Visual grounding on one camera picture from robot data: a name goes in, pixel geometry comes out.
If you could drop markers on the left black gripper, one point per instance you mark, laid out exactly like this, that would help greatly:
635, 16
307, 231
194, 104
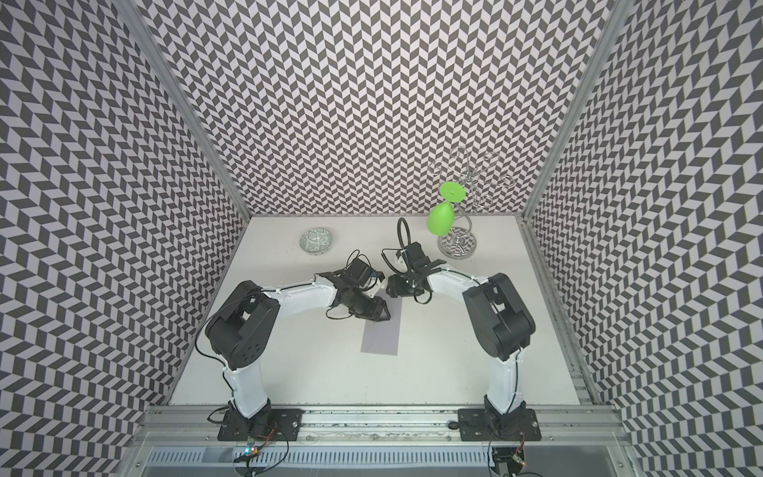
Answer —
376, 311

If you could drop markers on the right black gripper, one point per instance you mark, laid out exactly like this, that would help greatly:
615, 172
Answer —
395, 288

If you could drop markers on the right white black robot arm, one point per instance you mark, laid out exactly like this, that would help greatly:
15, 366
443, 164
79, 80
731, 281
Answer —
500, 319

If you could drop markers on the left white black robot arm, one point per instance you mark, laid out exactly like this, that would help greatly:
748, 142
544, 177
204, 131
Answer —
240, 330

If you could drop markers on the green plastic wine glass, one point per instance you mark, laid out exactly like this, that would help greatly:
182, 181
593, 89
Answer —
442, 217

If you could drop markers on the small patterned ceramic dish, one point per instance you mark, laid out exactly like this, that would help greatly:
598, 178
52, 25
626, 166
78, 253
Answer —
316, 241

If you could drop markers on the left small circuit board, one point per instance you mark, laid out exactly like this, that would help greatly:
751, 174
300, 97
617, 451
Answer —
250, 452

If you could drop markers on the small circuit board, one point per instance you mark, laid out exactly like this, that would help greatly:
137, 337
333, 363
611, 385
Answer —
507, 461
250, 452

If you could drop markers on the right small circuit board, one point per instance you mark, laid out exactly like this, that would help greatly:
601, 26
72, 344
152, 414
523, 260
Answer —
507, 461

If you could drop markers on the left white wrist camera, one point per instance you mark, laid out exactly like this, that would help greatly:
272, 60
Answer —
379, 283

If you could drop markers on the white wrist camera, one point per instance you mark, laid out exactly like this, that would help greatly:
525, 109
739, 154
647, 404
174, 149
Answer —
379, 283
399, 260

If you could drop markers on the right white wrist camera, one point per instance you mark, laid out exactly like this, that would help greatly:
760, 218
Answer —
399, 260

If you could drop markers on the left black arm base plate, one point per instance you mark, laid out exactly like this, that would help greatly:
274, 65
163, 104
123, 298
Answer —
277, 424

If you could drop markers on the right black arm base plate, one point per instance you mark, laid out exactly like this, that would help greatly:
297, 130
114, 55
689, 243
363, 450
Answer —
484, 425

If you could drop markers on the aluminium front rail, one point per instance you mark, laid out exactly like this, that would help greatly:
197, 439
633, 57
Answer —
397, 424

